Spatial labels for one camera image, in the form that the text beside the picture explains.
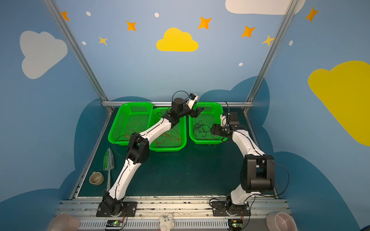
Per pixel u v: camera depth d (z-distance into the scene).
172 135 1.04
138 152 0.63
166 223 0.68
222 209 0.75
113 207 0.64
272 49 0.85
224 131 0.73
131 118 1.15
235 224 0.72
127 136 1.03
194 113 0.88
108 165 0.90
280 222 0.71
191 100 0.83
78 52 0.85
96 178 0.83
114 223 0.71
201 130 1.08
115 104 1.15
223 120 0.81
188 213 0.73
